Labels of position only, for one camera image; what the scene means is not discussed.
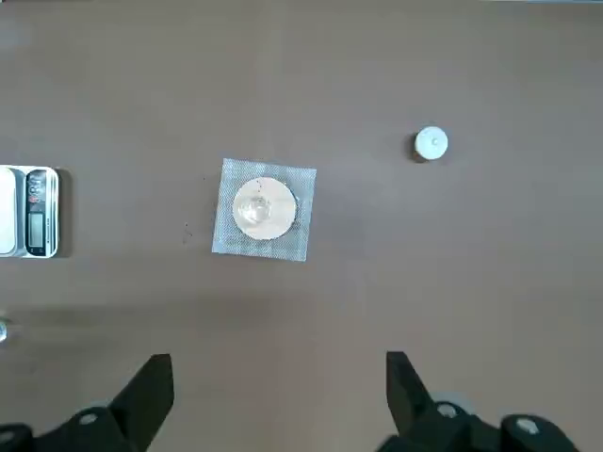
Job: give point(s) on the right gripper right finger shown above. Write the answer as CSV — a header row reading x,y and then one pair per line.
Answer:
x,y
424,424

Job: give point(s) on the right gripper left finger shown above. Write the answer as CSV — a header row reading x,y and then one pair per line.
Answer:
x,y
118,424

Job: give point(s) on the small glass beaker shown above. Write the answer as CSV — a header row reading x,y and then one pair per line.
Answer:
x,y
3,329

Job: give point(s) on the silver digital balance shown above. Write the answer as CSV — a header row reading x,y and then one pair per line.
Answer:
x,y
40,212

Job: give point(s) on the small white round cap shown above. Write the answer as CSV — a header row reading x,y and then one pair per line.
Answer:
x,y
431,143

